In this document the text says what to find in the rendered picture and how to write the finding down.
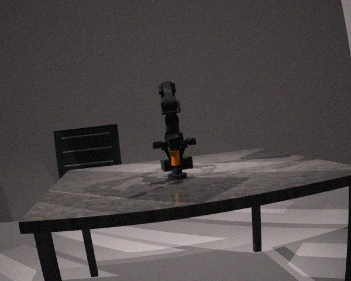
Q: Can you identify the orange knob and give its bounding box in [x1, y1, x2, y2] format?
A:
[170, 150, 181, 166]

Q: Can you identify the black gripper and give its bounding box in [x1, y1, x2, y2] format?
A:
[152, 126, 196, 163]

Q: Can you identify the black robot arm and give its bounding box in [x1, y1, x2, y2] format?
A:
[158, 81, 184, 152]

